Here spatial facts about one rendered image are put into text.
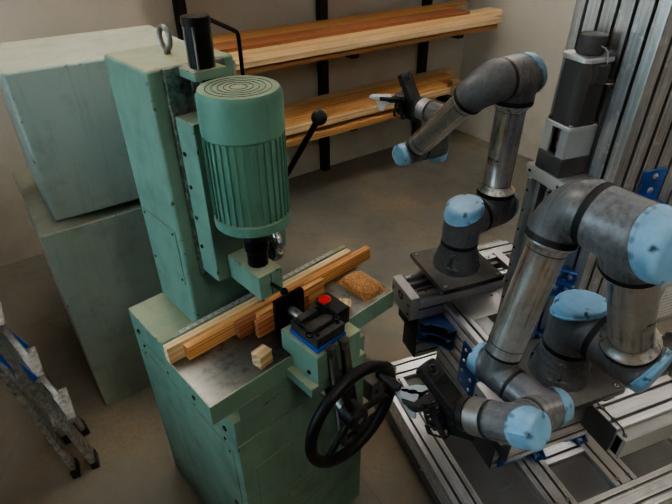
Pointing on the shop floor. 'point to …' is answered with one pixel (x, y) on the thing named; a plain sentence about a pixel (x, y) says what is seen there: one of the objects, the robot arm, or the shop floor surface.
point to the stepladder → (30, 378)
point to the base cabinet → (251, 451)
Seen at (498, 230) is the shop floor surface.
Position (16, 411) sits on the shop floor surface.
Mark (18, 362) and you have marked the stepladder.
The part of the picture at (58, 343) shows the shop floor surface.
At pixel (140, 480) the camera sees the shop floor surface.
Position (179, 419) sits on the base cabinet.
